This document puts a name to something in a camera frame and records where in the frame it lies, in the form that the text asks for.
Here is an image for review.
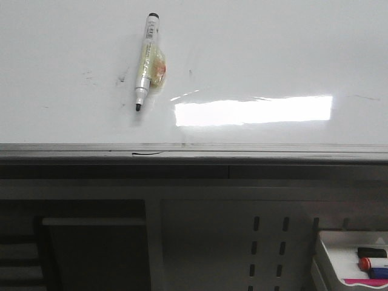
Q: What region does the white black-tipped whiteboard marker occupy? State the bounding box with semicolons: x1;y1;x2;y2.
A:
135;13;166;112

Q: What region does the white whiteboard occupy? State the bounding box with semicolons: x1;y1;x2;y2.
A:
1;1;387;162

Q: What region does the grey perforated metal stand panel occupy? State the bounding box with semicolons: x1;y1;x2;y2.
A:
1;162;387;290

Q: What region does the white plastic marker tray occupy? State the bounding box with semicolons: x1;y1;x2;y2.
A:
311;230;387;290

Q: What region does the black-capped marker in tray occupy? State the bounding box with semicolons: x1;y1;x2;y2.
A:
357;247;387;258

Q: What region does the red-capped marker in tray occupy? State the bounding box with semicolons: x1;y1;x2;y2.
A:
358;257;388;272

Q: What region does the blue-capped marker in tray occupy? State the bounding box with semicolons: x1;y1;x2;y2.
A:
368;267;388;279

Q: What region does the pink marker in tray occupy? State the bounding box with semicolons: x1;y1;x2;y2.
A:
343;278;388;287

